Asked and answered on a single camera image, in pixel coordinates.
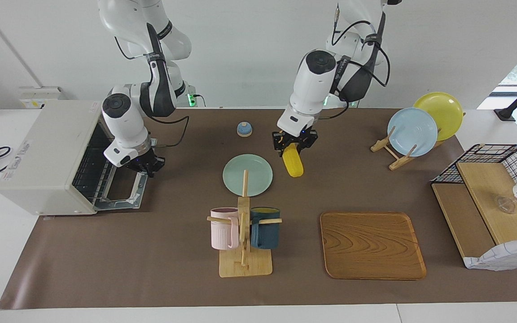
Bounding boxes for brown wooden tray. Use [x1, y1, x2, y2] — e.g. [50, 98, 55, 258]
[320, 212, 427, 280]

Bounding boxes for yellow plate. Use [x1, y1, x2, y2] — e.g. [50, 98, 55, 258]
[413, 92, 464, 141]

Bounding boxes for brown table mat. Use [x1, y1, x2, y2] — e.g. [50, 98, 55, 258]
[0, 108, 517, 310]

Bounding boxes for small clear glass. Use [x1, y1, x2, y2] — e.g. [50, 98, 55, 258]
[494, 195, 517, 214]

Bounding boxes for pale green plate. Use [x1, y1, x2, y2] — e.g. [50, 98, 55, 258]
[223, 154, 273, 197]

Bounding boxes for light blue plate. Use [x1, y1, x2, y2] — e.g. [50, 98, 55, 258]
[387, 108, 438, 157]

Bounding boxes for beige toaster oven body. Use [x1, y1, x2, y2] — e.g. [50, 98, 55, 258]
[0, 100, 115, 216]

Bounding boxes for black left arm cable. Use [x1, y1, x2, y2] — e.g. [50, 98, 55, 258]
[330, 4, 391, 88]

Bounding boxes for white checked cloth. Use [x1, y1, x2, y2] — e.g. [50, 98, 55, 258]
[464, 236, 517, 271]

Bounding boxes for wooden plate rack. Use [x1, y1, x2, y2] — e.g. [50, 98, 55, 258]
[371, 112, 465, 171]

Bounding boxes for dark teal mug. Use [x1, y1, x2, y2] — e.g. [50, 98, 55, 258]
[250, 207, 281, 250]

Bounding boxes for white wall socket box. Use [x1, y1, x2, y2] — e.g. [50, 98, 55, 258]
[18, 87, 64, 109]

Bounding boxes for toaster oven glass door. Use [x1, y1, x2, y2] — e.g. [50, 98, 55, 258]
[93, 172, 149, 211]

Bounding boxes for pink mug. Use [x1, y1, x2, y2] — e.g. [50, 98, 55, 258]
[210, 207, 240, 250]

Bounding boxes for wooden mug tree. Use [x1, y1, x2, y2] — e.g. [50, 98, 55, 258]
[207, 170, 283, 278]

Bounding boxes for yellow corn cob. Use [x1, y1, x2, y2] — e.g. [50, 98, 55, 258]
[282, 144, 304, 178]

